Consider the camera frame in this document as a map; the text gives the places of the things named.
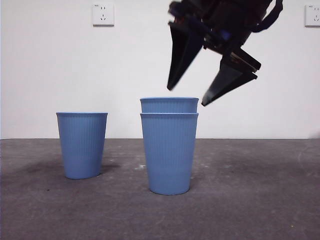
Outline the black cable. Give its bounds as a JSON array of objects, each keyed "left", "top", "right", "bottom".
[{"left": 254, "top": 0, "right": 285, "bottom": 33}]

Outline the blue ribbed plastic cup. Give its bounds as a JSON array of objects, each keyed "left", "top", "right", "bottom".
[
  {"left": 55, "top": 111, "right": 109, "bottom": 180},
  {"left": 140, "top": 112, "right": 200, "bottom": 196},
  {"left": 139, "top": 97, "right": 200, "bottom": 115}
]

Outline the white wall socket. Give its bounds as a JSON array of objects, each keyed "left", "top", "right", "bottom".
[
  {"left": 304, "top": 4, "right": 320, "bottom": 28},
  {"left": 92, "top": 4, "right": 115, "bottom": 28}
]

